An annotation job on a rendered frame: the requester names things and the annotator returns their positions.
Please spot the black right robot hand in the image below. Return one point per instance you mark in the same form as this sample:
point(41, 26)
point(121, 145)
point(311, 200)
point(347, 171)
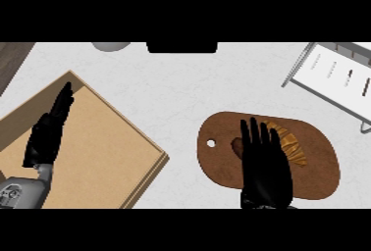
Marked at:
point(265, 170)

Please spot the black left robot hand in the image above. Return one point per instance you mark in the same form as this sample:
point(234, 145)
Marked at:
point(47, 137)

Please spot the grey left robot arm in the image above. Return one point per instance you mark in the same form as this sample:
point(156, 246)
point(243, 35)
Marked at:
point(24, 189)

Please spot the orange-brown sweet potato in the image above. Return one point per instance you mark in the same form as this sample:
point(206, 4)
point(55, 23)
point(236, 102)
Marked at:
point(295, 147)

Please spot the brown oval cutting board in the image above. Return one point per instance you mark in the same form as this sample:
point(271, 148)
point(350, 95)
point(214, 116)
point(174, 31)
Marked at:
point(310, 153)

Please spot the open pale wooden drawer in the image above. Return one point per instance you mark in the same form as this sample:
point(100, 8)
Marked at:
point(97, 150)

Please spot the dark wooden cabinet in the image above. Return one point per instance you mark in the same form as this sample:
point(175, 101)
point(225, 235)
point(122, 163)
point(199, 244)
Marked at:
point(13, 62)

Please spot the grey round bowl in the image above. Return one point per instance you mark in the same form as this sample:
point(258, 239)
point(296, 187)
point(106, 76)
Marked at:
point(112, 46)

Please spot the black appliance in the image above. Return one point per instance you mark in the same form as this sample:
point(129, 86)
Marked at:
point(183, 47)

